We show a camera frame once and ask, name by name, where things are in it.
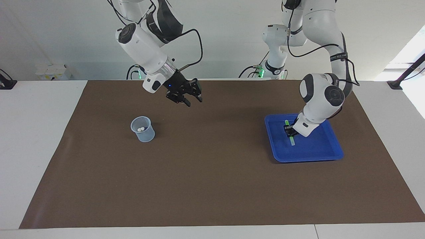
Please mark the black table clamp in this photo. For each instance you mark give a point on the black table clamp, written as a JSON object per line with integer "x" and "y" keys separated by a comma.
{"x": 6, "y": 83}

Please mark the brown table mat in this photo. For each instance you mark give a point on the brown table mat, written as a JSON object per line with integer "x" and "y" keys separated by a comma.
{"x": 212, "y": 182}

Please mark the translucent plastic cup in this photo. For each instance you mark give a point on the translucent plastic cup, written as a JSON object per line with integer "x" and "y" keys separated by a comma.
{"x": 146, "y": 136}

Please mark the green marker pen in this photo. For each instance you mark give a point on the green marker pen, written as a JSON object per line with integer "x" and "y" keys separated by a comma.
{"x": 293, "y": 142}

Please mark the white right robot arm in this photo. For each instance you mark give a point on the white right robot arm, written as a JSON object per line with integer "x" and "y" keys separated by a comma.
{"x": 142, "y": 49}

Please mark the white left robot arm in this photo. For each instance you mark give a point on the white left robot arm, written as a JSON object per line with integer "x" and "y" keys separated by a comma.
{"x": 322, "y": 96}

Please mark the black slanted stand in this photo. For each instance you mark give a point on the black slanted stand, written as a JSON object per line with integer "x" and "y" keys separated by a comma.
{"x": 396, "y": 83}

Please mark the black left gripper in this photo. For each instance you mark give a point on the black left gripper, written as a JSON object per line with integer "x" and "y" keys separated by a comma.
{"x": 294, "y": 130}

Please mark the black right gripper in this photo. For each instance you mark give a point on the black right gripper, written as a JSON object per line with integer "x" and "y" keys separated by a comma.
{"x": 177, "y": 86}

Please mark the blue plastic tray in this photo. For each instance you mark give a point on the blue plastic tray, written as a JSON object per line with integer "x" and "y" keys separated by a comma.
{"x": 318, "y": 152}

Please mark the white power strip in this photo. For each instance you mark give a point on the white power strip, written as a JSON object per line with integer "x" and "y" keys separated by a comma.
{"x": 53, "y": 72}

